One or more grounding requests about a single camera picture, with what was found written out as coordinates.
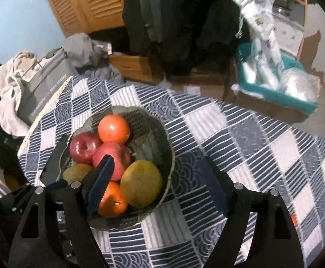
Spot teal plastic basket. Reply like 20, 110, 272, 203
235, 43, 318, 115

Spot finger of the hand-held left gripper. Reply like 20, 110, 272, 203
0, 183, 39, 215

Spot small green yellow fruit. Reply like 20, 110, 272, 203
62, 163, 94, 185

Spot grey bag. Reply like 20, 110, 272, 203
17, 49, 80, 126

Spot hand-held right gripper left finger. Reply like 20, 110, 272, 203
8, 154, 115, 268

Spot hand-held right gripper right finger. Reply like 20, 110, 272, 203
203, 156, 302, 268

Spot white printed plastic bag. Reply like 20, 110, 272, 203
229, 0, 285, 90

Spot blue white patterned tablecloth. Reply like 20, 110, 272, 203
17, 75, 325, 268

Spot hanging dark clothes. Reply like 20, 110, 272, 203
122, 0, 251, 74

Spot red apple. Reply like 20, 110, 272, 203
69, 132, 103, 165
92, 141, 131, 182

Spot clear plastic bag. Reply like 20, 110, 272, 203
280, 68, 321, 104

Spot cardboard box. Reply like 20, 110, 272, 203
169, 73, 228, 101
232, 83, 311, 124

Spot grey crumpled clothes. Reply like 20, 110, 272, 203
63, 33, 125, 83

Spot wooden louvred door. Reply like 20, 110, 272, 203
39, 0, 130, 37

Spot beige crumpled cloth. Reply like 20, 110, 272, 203
0, 51, 44, 138

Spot wooden crate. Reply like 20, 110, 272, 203
109, 54, 163, 85

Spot yellow green mango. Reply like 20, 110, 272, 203
120, 160, 163, 209

